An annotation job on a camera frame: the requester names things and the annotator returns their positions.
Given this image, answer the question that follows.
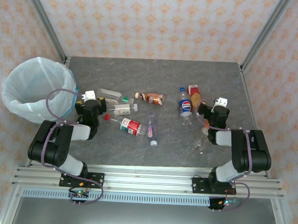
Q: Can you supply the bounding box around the clear bottle green cap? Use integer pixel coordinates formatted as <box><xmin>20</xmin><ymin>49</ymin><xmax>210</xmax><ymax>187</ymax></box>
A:
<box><xmin>96</xmin><ymin>88</ymin><xmax>130</xmax><ymax>103</ymax></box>

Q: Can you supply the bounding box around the blue label Pepsi bottle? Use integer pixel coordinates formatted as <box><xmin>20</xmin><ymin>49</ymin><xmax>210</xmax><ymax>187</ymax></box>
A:
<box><xmin>177</xmin><ymin>87</ymin><xmax>195</xmax><ymax>125</ymax></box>

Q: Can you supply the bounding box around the red and gold label bottle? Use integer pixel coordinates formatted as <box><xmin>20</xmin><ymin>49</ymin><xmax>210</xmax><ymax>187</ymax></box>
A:
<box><xmin>185</xmin><ymin>83</ymin><xmax>203</xmax><ymax>112</ymax></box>

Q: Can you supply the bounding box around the clear bottle white label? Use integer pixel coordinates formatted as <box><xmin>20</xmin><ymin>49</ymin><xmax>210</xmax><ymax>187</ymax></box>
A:
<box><xmin>108</xmin><ymin>102</ymin><xmax>139</xmax><ymax>117</ymax></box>

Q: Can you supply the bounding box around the clear bottle red label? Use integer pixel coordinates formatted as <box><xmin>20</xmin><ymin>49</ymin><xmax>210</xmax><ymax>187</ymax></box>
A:
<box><xmin>103</xmin><ymin>114</ymin><xmax>147</xmax><ymax>137</ymax></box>

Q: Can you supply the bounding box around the brown coffee drink bottle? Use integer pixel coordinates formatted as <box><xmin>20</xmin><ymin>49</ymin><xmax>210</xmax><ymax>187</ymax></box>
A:
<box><xmin>134</xmin><ymin>91</ymin><xmax>165</xmax><ymax>106</ymax></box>

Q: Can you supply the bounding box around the clear bottle purple label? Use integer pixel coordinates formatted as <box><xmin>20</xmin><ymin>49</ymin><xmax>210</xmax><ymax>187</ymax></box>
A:
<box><xmin>145</xmin><ymin>111</ymin><xmax>160</xmax><ymax>147</ymax></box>

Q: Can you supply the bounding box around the bin with white plastic liner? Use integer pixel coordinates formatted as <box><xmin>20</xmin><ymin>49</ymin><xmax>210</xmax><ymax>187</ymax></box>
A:
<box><xmin>0</xmin><ymin>55</ymin><xmax>81</xmax><ymax>127</ymax></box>

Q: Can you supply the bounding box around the left controller circuit board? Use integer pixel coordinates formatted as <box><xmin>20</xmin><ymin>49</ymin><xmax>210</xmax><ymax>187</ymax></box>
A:
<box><xmin>68</xmin><ymin>187</ymin><xmax>90</xmax><ymax>199</ymax></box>

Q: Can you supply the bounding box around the controller circuit board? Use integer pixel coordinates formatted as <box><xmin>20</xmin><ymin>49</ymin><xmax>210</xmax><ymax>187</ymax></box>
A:
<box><xmin>68</xmin><ymin>187</ymin><xmax>90</xmax><ymax>199</ymax></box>
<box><xmin>219</xmin><ymin>198</ymin><xmax>240</xmax><ymax>207</ymax></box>

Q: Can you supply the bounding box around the right controller circuit board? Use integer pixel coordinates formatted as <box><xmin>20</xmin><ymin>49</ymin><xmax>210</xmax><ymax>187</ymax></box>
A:
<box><xmin>219</xmin><ymin>198</ymin><xmax>240</xmax><ymax>207</ymax></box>

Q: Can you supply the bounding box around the grey metal sheet panel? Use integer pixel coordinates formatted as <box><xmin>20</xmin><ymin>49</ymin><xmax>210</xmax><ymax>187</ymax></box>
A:
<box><xmin>11</xmin><ymin>196</ymin><xmax>283</xmax><ymax>224</ymax></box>

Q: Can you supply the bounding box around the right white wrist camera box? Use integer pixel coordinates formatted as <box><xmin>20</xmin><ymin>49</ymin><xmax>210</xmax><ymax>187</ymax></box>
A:
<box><xmin>213</xmin><ymin>97</ymin><xmax>228</xmax><ymax>108</ymax></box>

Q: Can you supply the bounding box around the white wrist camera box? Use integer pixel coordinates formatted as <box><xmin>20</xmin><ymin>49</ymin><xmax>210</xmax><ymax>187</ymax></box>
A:
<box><xmin>80</xmin><ymin>89</ymin><xmax>98</xmax><ymax>102</ymax></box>
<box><xmin>213</xmin><ymin>97</ymin><xmax>228</xmax><ymax>108</ymax></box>

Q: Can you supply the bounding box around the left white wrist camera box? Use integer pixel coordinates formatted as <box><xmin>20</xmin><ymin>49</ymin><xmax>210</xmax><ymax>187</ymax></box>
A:
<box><xmin>80</xmin><ymin>89</ymin><xmax>98</xmax><ymax>102</ymax></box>

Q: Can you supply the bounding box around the aluminium table side rail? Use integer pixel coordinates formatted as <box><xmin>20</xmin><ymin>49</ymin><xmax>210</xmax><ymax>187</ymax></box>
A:
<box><xmin>234</xmin><ymin>63</ymin><xmax>277</xmax><ymax>179</ymax></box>

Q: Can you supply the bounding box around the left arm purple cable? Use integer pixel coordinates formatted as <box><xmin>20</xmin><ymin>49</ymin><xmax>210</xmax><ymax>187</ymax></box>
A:
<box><xmin>38</xmin><ymin>88</ymin><xmax>110</xmax><ymax>207</ymax></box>

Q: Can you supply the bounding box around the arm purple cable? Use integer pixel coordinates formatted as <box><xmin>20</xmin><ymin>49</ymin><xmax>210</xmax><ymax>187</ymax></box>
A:
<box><xmin>190</xmin><ymin>97</ymin><xmax>256</xmax><ymax>213</ymax></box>
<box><xmin>38</xmin><ymin>88</ymin><xmax>110</xmax><ymax>207</ymax></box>

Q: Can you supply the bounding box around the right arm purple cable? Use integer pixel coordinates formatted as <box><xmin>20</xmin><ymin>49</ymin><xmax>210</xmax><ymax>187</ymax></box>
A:
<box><xmin>190</xmin><ymin>97</ymin><xmax>256</xmax><ymax>213</ymax></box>

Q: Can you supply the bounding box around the left black mount plate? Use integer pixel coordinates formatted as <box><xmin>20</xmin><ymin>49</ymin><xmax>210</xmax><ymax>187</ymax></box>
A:
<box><xmin>58</xmin><ymin>170</ymin><xmax>105</xmax><ymax>189</ymax></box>

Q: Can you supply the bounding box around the black mount plate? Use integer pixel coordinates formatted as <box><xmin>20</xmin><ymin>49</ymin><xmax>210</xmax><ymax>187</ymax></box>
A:
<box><xmin>191</xmin><ymin>176</ymin><xmax>238</xmax><ymax>196</ymax></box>
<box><xmin>58</xmin><ymin>170</ymin><xmax>105</xmax><ymax>189</ymax></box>

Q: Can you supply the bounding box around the right black mount plate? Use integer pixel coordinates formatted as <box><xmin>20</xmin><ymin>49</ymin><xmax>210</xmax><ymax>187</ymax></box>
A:
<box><xmin>191</xmin><ymin>176</ymin><xmax>238</xmax><ymax>196</ymax></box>

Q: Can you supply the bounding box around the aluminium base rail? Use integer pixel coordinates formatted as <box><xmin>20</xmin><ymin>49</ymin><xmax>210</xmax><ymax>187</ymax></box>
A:
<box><xmin>11</xmin><ymin>159</ymin><xmax>286</xmax><ymax>200</ymax></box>

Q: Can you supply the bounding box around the aluminium frame post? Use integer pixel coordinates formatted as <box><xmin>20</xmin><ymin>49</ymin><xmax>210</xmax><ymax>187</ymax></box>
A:
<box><xmin>18</xmin><ymin>0</ymin><xmax>74</xmax><ymax>63</ymax></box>
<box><xmin>240</xmin><ymin>0</ymin><xmax>293</xmax><ymax>75</ymax></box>

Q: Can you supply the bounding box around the slotted grey cable duct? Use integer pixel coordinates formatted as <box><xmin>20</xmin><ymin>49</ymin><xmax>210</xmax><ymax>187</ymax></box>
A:
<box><xmin>21</xmin><ymin>187</ymin><xmax>212</xmax><ymax>207</ymax></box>

